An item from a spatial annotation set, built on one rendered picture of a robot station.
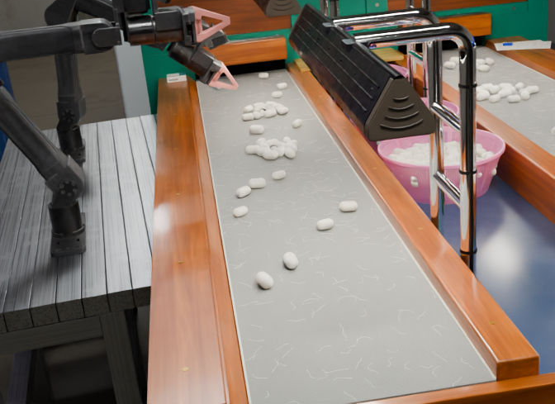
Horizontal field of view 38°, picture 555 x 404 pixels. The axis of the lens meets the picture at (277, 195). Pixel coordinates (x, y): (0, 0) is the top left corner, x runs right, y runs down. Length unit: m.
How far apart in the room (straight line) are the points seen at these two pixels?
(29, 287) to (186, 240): 0.33
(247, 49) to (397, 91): 1.71
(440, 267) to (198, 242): 0.41
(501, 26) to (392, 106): 1.96
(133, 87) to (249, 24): 2.19
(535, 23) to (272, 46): 0.91
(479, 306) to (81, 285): 0.74
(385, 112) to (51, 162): 0.91
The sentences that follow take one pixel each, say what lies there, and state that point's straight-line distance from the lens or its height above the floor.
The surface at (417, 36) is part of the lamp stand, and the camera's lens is 1.12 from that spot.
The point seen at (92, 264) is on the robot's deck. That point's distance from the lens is 1.59.
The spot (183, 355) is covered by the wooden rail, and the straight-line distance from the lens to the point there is 1.06.
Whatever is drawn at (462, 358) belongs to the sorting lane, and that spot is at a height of 0.74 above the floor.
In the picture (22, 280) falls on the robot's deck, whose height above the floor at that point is 0.67.
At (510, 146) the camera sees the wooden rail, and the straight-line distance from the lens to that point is 1.75.
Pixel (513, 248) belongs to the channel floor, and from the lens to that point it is 1.50.
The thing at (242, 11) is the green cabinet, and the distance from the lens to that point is 2.64.
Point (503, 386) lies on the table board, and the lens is 1.02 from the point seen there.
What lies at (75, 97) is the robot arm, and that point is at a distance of 2.23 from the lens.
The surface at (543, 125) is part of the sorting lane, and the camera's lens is 1.97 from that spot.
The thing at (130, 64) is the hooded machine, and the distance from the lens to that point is 4.74.
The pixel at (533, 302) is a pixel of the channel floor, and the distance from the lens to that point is 1.33.
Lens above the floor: 1.32
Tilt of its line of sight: 21 degrees down
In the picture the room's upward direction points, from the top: 6 degrees counter-clockwise
